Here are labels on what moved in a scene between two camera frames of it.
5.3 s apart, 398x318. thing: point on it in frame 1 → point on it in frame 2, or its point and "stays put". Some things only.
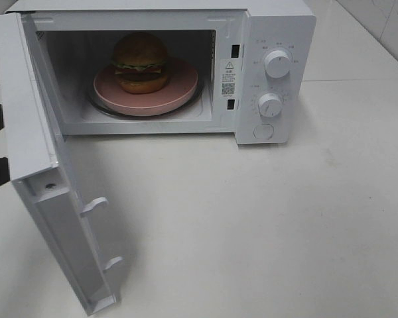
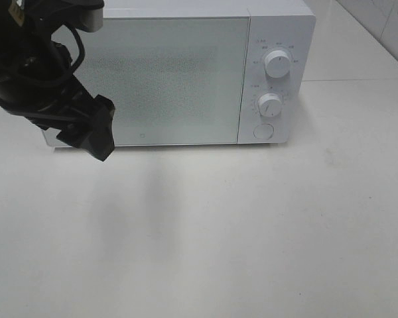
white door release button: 263,131 stays put
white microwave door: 40,166 → 170,81
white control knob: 270,105 stays put
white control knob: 277,63 stays put
